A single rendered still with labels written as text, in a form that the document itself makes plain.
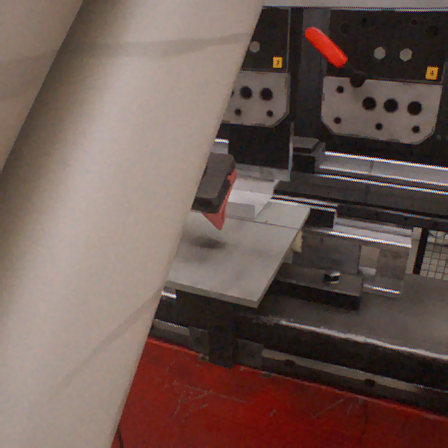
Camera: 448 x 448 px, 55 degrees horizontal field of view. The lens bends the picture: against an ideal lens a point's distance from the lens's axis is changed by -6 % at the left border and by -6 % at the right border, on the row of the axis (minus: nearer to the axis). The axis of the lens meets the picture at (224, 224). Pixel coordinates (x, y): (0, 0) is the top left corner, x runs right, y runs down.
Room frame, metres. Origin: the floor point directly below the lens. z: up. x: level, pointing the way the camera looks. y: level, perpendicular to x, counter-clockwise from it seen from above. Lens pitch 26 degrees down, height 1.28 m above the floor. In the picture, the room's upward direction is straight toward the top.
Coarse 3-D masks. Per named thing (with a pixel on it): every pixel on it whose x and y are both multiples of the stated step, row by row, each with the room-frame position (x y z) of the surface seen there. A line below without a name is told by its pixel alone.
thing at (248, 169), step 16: (240, 128) 0.68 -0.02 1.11; (256, 128) 0.67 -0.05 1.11; (272, 128) 0.67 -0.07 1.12; (288, 128) 0.66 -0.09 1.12; (240, 144) 0.68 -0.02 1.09; (256, 144) 0.67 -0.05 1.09; (272, 144) 0.66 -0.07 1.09; (288, 144) 0.66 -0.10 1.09; (240, 160) 0.68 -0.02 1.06; (256, 160) 0.67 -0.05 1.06; (272, 160) 0.66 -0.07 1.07; (288, 160) 0.66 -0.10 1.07; (256, 176) 0.68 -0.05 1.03; (272, 176) 0.67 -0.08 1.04; (288, 176) 0.66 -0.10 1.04
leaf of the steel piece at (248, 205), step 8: (232, 192) 0.69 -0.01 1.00; (240, 192) 0.69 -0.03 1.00; (248, 192) 0.69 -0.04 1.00; (232, 200) 0.66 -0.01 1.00; (240, 200) 0.66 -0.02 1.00; (248, 200) 0.66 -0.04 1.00; (256, 200) 0.66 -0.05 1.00; (264, 200) 0.66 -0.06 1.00; (232, 208) 0.60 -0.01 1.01; (240, 208) 0.60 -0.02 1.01; (248, 208) 0.59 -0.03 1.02; (256, 208) 0.63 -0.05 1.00; (232, 216) 0.60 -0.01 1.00; (240, 216) 0.60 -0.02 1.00; (248, 216) 0.59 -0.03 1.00; (256, 216) 0.60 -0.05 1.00
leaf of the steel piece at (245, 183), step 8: (240, 176) 0.71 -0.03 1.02; (248, 176) 0.70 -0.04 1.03; (240, 184) 0.70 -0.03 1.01; (248, 184) 0.70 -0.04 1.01; (256, 184) 0.69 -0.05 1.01; (264, 184) 0.69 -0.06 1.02; (272, 184) 0.69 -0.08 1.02; (256, 192) 0.69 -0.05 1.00; (264, 192) 0.69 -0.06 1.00; (272, 192) 0.68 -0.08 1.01
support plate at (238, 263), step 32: (192, 224) 0.57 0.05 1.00; (224, 224) 0.57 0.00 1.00; (256, 224) 0.57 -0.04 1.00; (288, 224) 0.57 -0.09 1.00; (192, 256) 0.48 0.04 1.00; (224, 256) 0.48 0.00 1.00; (256, 256) 0.48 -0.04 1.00; (192, 288) 0.42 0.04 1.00; (224, 288) 0.41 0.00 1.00; (256, 288) 0.41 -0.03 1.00
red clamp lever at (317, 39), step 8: (312, 32) 0.57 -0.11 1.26; (320, 32) 0.58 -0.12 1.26; (312, 40) 0.57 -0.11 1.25; (320, 40) 0.57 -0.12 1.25; (328, 40) 0.57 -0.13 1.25; (320, 48) 0.57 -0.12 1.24; (328, 48) 0.57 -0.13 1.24; (336, 48) 0.57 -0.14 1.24; (328, 56) 0.57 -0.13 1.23; (336, 56) 0.56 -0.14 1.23; (344, 56) 0.57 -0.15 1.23; (336, 64) 0.56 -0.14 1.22; (344, 64) 0.56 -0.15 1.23; (352, 72) 0.56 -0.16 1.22; (360, 72) 0.56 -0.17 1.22; (352, 80) 0.55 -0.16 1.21; (360, 80) 0.55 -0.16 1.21
